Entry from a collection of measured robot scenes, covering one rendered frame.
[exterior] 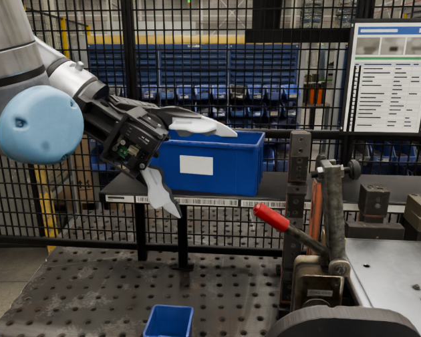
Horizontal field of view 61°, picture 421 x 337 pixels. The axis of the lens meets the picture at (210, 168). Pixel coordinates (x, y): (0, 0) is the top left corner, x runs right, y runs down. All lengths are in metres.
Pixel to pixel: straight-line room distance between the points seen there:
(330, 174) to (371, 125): 0.61
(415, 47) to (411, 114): 0.18
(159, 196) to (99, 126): 0.14
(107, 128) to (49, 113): 0.13
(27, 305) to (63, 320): 0.13
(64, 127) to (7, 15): 0.10
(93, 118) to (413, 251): 0.63
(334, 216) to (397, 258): 0.25
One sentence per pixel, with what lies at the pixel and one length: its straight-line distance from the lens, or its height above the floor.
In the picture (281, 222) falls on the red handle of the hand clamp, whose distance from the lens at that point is 0.54.
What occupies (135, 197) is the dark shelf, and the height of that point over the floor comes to 1.02.
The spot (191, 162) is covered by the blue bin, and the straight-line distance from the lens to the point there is 0.90.
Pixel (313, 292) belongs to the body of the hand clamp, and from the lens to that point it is 0.58.
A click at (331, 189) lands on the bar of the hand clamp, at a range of 0.52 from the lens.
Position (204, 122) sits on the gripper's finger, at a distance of 0.49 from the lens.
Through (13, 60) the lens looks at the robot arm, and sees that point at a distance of 0.37.
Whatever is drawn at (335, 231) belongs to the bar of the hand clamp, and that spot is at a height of 1.12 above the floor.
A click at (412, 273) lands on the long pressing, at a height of 1.00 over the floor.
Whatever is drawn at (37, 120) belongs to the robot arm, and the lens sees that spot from 0.36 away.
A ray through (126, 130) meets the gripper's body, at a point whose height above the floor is 1.27.
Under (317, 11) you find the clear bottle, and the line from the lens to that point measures 1.14.
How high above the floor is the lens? 1.35
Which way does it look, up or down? 17 degrees down
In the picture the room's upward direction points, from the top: straight up
